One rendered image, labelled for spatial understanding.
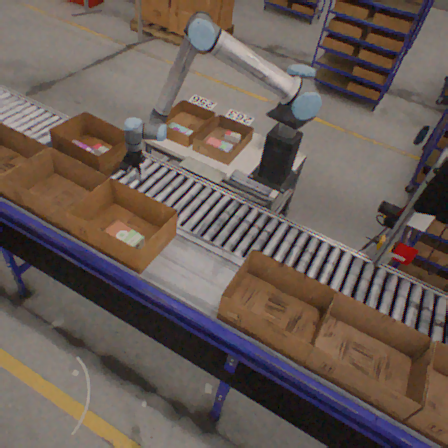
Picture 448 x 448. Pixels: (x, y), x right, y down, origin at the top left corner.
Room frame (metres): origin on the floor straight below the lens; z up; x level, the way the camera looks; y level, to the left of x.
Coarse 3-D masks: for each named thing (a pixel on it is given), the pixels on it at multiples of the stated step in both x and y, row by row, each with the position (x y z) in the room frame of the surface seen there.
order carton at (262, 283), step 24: (264, 264) 1.11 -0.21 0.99; (240, 288) 1.03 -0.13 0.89; (264, 288) 1.05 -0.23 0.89; (288, 288) 1.06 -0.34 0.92; (312, 288) 1.02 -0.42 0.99; (240, 312) 0.83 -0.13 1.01; (264, 312) 0.93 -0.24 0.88; (288, 312) 0.95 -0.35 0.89; (312, 312) 0.98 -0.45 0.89; (264, 336) 0.79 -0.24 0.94; (288, 336) 0.76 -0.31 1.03; (312, 336) 0.86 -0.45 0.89
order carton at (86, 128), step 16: (64, 128) 1.98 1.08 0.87; (80, 128) 2.08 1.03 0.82; (96, 128) 2.10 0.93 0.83; (112, 128) 2.05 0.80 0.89; (64, 144) 1.82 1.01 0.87; (96, 144) 2.03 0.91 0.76; (112, 144) 2.05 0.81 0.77; (80, 160) 1.78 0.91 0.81; (96, 160) 1.73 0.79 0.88; (112, 160) 1.81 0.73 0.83
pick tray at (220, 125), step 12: (216, 120) 2.48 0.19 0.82; (228, 120) 2.50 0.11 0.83; (204, 132) 2.32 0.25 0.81; (216, 132) 2.43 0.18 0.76; (240, 132) 2.47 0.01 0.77; (252, 132) 2.42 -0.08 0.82; (204, 144) 2.14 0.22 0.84; (240, 144) 2.22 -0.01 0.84; (216, 156) 2.11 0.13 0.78; (228, 156) 2.08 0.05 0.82
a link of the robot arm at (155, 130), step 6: (156, 120) 1.81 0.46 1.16; (144, 126) 1.74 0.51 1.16; (150, 126) 1.75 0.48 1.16; (156, 126) 1.76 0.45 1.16; (162, 126) 1.77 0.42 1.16; (144, 132) 1.72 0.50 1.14; (150, 132) 1.72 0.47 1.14; (156, 132) 1.73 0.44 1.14; (162, 132) 1.74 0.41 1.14; (144, 138) 1.72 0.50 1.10; (150, 138) 1.72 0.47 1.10; (156, 138) 1.73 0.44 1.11; (162, 138) 1.73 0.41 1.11
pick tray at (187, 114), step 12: (180, 108) 2.61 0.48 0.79; (192, 108) 2.61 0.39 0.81; (204, 108) 2.58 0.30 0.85; (168, 120) 2.46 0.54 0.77; (180, 120) 2.50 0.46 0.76; (192, 120) 2.52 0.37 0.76; (204, 120) 2.56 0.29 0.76; (168, 132) 2.24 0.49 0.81; (180, 132) 2.21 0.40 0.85; (192, 132) 2.23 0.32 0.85; (180, 144) 2.21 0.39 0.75
